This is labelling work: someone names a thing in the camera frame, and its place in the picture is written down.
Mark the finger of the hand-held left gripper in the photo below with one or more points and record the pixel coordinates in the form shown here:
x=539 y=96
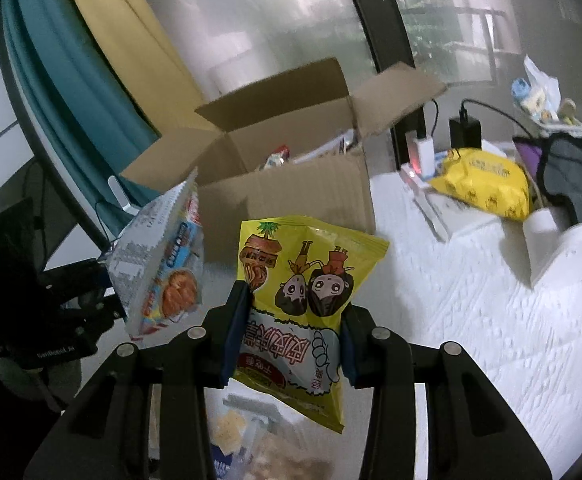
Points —
x=78 y=275
x=98 y=310

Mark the white noodle snack packet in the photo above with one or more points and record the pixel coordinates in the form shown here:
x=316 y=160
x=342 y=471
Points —
x=156 y=240

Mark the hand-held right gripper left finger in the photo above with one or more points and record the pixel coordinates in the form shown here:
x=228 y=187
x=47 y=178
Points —
x=236 y=325

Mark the dark window frame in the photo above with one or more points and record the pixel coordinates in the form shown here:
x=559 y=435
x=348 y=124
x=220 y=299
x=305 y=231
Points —
x=371 y=20

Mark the yellow curtain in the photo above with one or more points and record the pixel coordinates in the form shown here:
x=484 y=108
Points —
x=136 y=35

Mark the teal curtain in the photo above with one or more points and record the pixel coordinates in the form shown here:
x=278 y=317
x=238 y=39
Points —
x=71 y=60

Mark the white power strip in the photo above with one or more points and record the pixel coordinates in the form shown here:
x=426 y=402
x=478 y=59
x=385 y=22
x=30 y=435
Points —
x=436 y=210

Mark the white charger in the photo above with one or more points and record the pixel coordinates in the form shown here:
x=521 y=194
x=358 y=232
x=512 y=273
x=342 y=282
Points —
x=423 y=152

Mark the cardboard box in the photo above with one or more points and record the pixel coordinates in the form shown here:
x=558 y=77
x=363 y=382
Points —
x=296 y=195

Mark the clear toast packet blue label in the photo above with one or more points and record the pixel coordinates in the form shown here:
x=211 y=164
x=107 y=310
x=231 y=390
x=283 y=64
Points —
x=271 y=455

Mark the black power adapter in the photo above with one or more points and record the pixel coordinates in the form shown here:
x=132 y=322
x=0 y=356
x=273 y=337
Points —
x=466 y=132

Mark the blue white small packet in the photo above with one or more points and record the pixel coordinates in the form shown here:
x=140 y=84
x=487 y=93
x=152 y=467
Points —
x=526 y=95

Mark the purple cloth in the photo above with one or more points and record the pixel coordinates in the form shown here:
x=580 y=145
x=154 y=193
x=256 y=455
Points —
x=527 y=156

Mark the grey bag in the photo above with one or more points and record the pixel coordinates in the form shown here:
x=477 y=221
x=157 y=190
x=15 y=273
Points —
x=576 y=170

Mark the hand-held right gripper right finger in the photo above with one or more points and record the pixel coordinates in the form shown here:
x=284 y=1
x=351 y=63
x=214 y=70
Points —
x=349 y=355

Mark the yellow wipes packet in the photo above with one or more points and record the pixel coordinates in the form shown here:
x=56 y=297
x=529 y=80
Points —
x=486 y=180

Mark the white antenna stand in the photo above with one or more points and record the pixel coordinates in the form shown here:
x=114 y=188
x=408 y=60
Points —
x=121 y=192

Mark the white square device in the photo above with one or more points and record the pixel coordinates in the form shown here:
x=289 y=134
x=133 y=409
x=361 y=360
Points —
x=566 y=245

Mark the white basket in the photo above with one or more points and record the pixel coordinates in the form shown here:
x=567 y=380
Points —
x=563 y=126

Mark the yellow cartoon snack packet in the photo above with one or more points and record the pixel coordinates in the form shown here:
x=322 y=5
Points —
x=296 y=270

